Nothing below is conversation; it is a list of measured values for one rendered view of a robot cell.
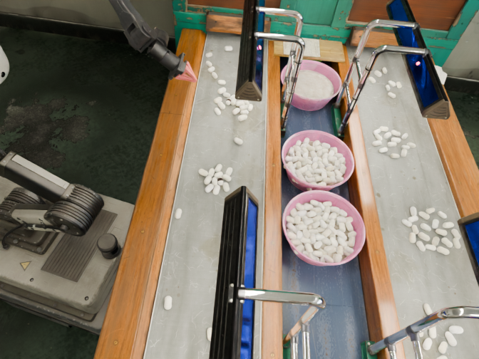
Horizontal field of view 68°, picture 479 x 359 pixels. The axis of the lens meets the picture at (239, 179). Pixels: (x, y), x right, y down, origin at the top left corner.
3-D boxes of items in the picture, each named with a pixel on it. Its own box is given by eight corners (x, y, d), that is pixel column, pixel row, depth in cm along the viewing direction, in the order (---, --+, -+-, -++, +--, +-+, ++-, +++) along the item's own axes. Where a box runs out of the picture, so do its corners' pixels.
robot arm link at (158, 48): (142, 53, 125) (152, 43, 122) (146, 43, 130) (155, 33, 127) (159, 66, 129) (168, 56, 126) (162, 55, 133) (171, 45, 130)
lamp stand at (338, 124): (334, 142, 148) (376, 48, 111) (330, 109, 159) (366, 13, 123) (380, 147, 148) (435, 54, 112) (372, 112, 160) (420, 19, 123)
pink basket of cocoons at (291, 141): (293, 209, 128) (299, 194, 120) (267, 152, 142) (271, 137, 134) (358, 192, 134) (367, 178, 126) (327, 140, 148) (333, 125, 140)
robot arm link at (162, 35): (126, 43, 123) (142, 27, 119) (133, 26, 131) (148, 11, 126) (154, 66, 130) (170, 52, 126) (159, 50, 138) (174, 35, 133)
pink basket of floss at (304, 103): (306, 125, 153) (311, 108, 145) (265, 90, 164) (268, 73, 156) (347, 100, 163) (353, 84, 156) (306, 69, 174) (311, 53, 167)
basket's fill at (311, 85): (282, 108, 156) (284, 99, 151) (281, 75, 169) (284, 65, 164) (333, 113, 157) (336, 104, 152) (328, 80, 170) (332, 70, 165)
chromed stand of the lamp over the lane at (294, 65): (238, 133, 147) (249, 35, 110) (241, 100, 158) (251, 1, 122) (284, 137, 147) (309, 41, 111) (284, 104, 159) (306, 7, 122)
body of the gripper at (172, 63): (187, 55, 134) (170, 41, 130) (182, 71, 128) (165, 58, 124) (176, 64, 138) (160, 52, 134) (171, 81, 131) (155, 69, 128)
